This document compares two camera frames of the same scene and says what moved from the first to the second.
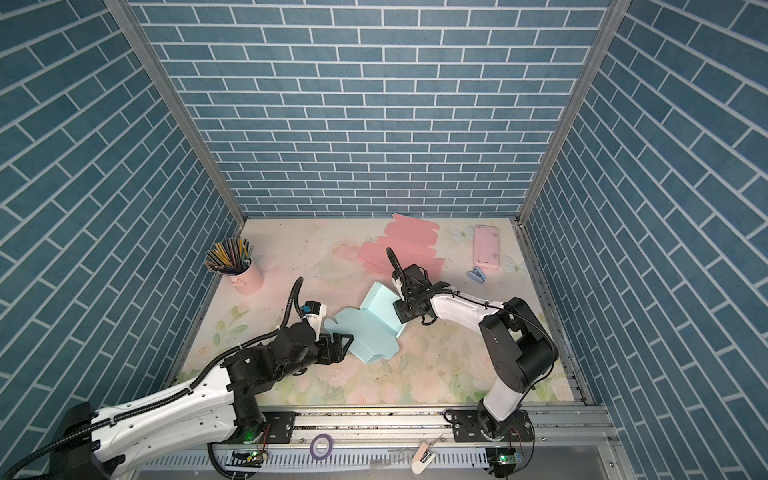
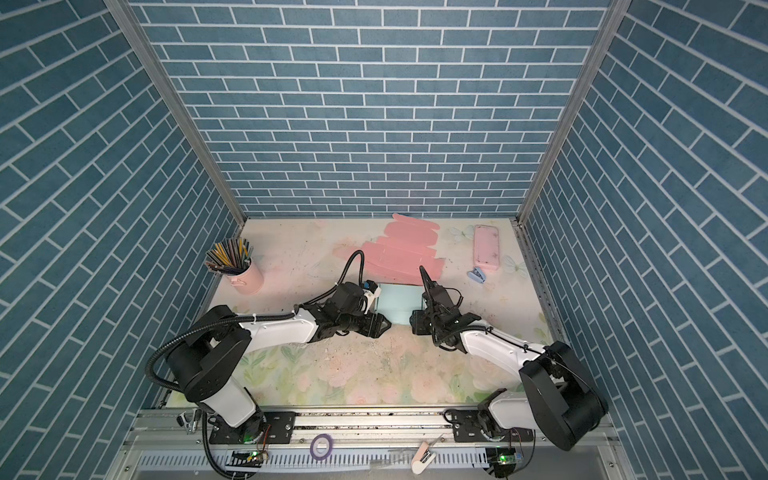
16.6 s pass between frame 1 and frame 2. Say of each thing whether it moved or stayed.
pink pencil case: stayed
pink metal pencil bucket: stayed
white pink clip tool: stayed
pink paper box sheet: stayed
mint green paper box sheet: moved
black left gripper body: moved
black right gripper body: moved
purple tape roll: stayed
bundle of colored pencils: stayed
